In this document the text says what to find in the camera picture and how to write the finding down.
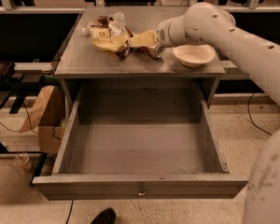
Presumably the clear plastic cup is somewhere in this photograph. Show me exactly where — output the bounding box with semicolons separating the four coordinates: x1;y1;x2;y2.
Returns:
13;152;33;173

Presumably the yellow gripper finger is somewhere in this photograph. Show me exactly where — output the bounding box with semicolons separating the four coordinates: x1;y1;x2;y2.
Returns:
128;30;157;48

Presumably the black floor cable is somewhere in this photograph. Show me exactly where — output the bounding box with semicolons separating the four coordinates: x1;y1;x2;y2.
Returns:
246;91;273;136

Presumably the black shoe tip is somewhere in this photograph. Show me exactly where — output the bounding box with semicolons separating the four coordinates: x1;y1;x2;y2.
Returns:
91;208;117;224

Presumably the crushed red coke can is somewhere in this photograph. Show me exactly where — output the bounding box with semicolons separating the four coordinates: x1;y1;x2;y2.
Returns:
139;43;165;60

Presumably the grey metal cabinet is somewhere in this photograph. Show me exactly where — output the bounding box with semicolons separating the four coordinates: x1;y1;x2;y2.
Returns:
55;7;225;116

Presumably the small metal drawer knob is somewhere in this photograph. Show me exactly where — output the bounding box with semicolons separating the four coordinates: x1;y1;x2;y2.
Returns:
137;187;147;198

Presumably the black cable left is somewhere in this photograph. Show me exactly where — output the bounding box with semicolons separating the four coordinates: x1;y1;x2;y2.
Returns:
0;103;39;136

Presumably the white paper bowl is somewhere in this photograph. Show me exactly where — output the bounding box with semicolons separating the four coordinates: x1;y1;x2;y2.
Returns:
173;45;216;68

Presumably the crumpled chip bag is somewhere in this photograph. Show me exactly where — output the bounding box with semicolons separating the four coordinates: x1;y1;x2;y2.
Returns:
82;12;133;60

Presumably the cardboard box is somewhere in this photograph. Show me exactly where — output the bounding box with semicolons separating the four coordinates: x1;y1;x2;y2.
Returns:
38;126;65;154

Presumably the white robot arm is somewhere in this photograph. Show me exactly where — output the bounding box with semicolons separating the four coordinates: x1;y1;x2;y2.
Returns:
155;2;280;224

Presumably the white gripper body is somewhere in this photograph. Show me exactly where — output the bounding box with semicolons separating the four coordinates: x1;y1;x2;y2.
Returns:
157;16;199;48

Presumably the open grey top drawer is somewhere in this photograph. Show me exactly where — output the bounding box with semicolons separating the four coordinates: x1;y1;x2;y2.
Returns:
34;87;247;200

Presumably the black frame on floor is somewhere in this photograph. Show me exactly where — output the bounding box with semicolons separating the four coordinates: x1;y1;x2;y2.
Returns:
0;142;47;186

